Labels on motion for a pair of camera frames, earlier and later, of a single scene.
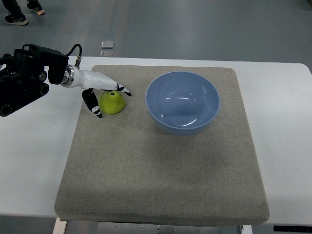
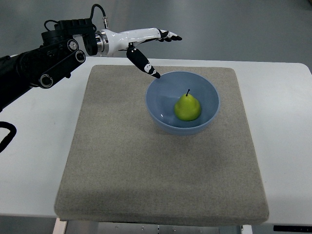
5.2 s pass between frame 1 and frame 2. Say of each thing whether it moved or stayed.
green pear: moved
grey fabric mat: stayed
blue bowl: stayed
